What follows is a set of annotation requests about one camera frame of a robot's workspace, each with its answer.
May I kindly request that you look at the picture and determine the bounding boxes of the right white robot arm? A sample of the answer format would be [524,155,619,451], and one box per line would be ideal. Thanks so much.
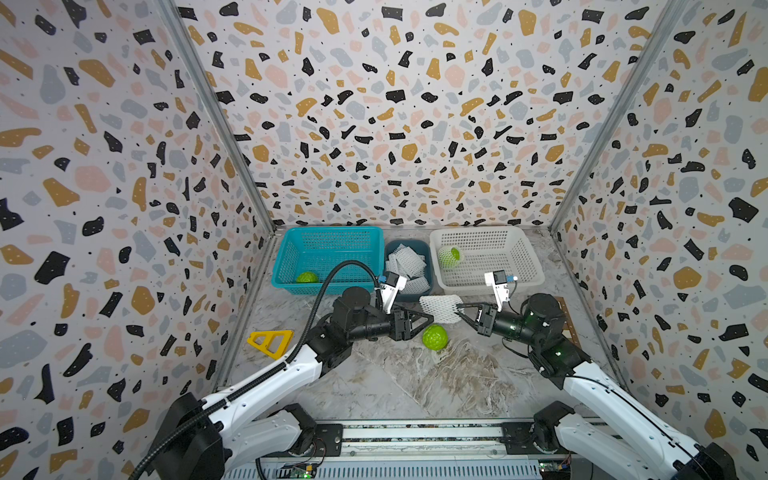
[457,294,737,479]

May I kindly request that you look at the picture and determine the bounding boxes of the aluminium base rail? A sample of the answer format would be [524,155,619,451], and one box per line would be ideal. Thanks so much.
[164,418,679,480]

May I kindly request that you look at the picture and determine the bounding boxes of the black corrugated cable conduit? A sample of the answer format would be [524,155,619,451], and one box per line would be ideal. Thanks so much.
[127,259,382,480]

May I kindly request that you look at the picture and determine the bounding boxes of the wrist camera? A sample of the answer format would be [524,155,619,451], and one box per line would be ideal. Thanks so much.
[484,270,518,311]
[379,271,408,315]

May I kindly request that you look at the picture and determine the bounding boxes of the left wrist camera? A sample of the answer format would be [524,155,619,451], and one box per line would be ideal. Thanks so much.
[379,271,408,315]

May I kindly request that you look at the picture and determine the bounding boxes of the teal plastic basket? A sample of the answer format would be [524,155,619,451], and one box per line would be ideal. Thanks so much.
[271,226,385,296]

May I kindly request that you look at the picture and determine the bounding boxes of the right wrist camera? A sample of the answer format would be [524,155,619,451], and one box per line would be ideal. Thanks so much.
[484,270,518,311]

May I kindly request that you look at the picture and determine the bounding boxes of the wooden chessboard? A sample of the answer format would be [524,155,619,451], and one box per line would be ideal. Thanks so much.
[555,296,581,347]

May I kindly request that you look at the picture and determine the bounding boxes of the dark teal small bin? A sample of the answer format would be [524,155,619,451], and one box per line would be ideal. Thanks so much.
[384,239,433,303]

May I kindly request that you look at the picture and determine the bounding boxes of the white plastic basket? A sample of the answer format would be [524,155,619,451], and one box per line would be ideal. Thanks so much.
[429,226,545,296]

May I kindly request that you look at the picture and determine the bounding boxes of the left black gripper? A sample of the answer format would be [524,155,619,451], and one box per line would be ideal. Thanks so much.
[347,303,434,346]

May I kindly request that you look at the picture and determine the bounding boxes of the yellow triangular plastic piece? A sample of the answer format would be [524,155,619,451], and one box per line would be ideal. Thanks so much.
[247,330,294,360]

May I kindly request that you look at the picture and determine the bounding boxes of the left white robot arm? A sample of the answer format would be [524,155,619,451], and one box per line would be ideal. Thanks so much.
[131,287,434,479]

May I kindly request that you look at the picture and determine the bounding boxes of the white foam net sleeve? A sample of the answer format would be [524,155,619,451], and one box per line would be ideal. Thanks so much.
[419,295,463,324]
[437,245,464,270]

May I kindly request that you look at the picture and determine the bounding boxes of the pile of white foam nets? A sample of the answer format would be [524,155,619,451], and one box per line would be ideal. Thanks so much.
[385,244,430,295]

